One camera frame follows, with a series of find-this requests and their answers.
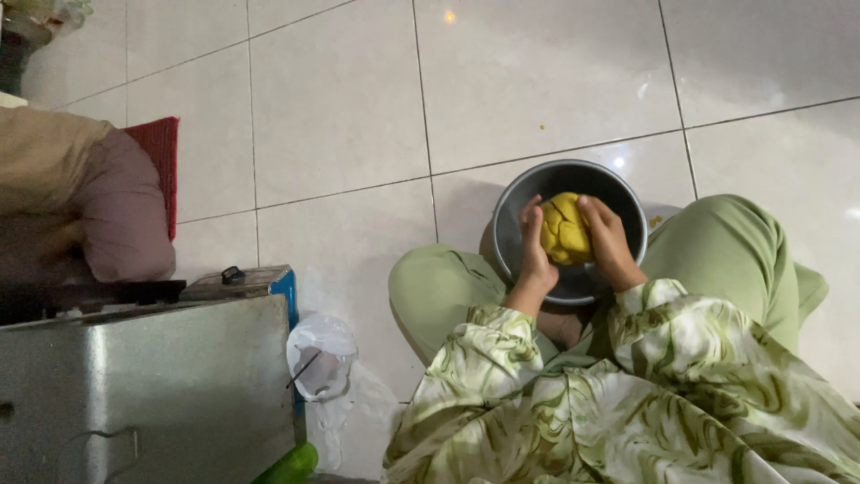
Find person's green trousers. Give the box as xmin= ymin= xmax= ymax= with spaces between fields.
xmin=388 ymin=194 xmax=830 ymax=367

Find green cylinder object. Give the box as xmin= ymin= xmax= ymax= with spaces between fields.
xmin=252 ymin=441 xmax=320 ymax=484

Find person's green patterned clothing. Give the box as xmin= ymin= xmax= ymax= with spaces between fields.
xmin=382 ymin=277 xmax=860 ymax=484

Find yellow dough lump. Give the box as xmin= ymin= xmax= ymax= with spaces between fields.
xmin=539 ymin=192 xmax=595 ymax=266

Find round metal bowl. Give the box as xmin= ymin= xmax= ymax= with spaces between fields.
xmin=492 ymin=159 xmax=649 ymax=307

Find metal cabinet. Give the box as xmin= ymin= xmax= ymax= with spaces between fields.
xmin=0 ymin=294 xmax=297 ymax=484

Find red woven mat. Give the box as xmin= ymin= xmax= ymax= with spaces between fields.
xmin=123 ymin=116 xmax=181 ymax=242

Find white plastic bag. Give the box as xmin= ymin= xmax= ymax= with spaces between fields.
xmin=286 ymin=313 xmax=360 ymax=403

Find clutter heap in corner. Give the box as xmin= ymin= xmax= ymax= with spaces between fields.
xmin=0 ymin=0 xmax=94 ymax=95

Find person's left hand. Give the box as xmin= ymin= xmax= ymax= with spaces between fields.
xmin=516 ymin=194 xmax=560 ymax=295

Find person's right hand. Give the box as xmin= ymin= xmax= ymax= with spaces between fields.
xmin=576 ymin=194 xmax=650 ymax=293

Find blue-edged wooden board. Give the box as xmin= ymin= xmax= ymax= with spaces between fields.
xmin=179 ymin=265 xmax=307 ymax=445

